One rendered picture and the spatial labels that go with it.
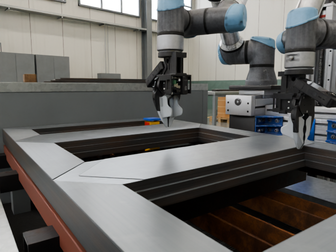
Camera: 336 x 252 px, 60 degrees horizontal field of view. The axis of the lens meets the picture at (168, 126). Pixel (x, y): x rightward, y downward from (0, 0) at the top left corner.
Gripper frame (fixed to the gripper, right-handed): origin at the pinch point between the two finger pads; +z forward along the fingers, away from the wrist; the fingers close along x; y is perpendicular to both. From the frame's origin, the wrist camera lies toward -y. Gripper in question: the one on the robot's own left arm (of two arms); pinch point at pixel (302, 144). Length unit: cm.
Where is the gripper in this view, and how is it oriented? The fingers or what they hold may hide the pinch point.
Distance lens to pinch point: 86.6
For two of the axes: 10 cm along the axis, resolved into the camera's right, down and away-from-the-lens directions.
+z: 0.0, 9.9, 1.3
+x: -8.2, 0.8, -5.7
